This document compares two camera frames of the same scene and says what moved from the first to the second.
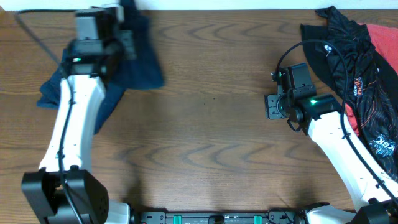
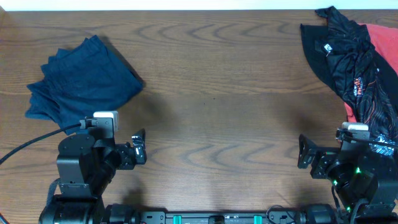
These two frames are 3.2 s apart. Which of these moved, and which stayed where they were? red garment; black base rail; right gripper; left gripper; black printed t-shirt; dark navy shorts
Moved: right gripper; dark navy shorts; left gripper
Stayed: red garment; black base rail; black printed t-shirt
